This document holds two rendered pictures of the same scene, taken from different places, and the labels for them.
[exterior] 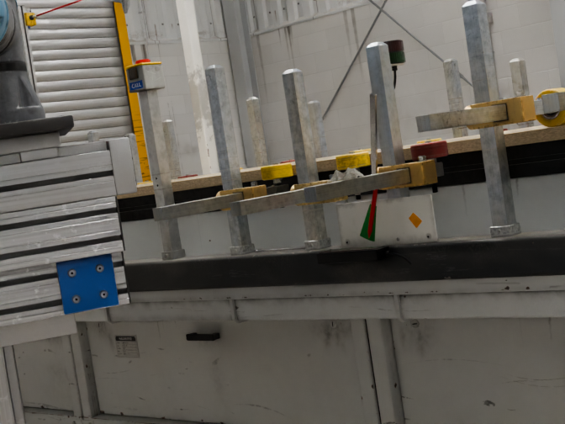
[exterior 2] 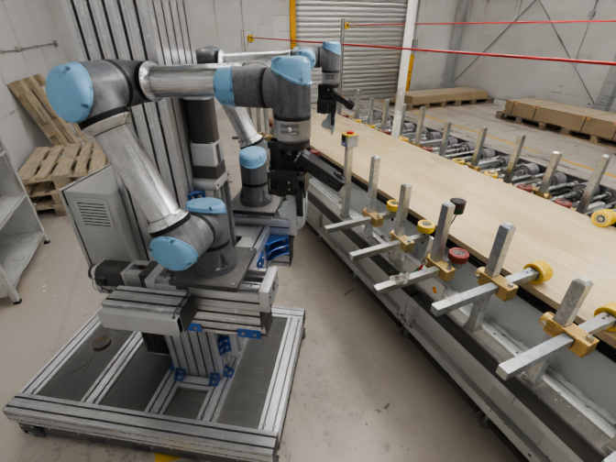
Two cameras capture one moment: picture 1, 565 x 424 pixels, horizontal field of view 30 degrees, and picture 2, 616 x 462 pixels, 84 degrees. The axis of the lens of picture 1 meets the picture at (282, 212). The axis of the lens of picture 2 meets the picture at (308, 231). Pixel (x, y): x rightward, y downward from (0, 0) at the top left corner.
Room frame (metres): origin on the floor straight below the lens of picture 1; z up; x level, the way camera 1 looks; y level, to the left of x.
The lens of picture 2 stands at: (0.99, -0.21, 1.71)
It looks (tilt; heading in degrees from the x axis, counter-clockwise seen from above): 31 degrees down; 23
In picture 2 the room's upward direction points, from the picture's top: straight up
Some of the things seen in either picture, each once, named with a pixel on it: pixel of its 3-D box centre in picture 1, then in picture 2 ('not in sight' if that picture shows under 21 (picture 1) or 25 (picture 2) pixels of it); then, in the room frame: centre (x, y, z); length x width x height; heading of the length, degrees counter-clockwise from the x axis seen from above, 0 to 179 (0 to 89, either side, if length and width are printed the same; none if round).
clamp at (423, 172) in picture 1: (404, 175); (438, 266); (2.27, -0.27, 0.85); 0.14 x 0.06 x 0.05; 47
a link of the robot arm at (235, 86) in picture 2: not in sight; (247, 85); (1.63, 0.19, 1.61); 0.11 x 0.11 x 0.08; 7
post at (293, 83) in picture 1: (307, 172); (399, 229); (2.45, -0.07, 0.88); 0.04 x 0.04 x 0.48; 47
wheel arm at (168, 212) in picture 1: (225, 202); (362, 221); (2.54, 0.13, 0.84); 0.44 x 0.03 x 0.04; 137
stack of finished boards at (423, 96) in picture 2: not in sight; (441, 94); (11.01, 0.25, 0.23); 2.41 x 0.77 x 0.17; 136
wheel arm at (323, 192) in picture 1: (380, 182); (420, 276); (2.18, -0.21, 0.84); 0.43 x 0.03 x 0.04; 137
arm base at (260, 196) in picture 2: not in sight; (255, 190); (2.19, 0.56, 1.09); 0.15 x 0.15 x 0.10
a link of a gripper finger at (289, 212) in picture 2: not in sight; (291, 213); (1.61, 0.09, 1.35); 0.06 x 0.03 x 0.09; 104
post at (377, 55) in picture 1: (392, 152); (436, 254); (2.28, -0.25, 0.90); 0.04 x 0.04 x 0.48; 47
